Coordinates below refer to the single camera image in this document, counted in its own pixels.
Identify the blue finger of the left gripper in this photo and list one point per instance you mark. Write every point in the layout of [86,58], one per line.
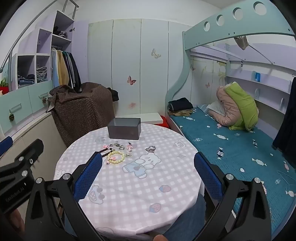
[5,145]

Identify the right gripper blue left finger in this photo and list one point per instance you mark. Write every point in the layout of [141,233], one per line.
[85,174]

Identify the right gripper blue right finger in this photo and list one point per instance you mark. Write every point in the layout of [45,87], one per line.
[211,176]

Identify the pink kitty charm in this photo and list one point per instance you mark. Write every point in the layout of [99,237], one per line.
[129,146]

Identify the silver heart pearl charm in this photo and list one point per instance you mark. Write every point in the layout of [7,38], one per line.
[119,146]

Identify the person right hand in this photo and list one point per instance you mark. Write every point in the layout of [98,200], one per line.
[160,238]

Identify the teal drawer cabinet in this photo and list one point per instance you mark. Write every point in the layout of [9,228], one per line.
[19,104]

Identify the teal candy print mattress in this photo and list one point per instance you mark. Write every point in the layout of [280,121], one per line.
[246,155]

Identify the pink checkered tablecloth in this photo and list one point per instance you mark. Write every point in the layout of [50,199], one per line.
[142,191]

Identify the grey metal tin box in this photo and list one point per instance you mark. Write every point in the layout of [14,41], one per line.
[125,128]

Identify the brown polka dot cover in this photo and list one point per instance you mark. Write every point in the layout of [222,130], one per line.
[78,113]

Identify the green and pink quilt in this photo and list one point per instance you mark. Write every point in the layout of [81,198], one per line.
[241,112]

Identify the white pillow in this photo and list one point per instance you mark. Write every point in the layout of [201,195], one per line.
[217,107]

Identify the folded dark clothes stack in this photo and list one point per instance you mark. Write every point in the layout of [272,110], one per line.
[180,107]

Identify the lilac shelf unit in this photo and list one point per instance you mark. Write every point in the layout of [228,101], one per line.
[34,50]

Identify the black garment behind cover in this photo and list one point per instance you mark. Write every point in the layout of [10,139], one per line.
[114,94]

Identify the red stool white top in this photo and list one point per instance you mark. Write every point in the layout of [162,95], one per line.
[149,118]

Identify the hanging clothes row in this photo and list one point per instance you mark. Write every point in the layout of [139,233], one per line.
[64,70]

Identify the white wardrobe doors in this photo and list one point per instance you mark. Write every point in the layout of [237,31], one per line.
[139,58]

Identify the teal bunk bed frame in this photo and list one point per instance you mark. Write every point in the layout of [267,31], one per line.
[241,19]

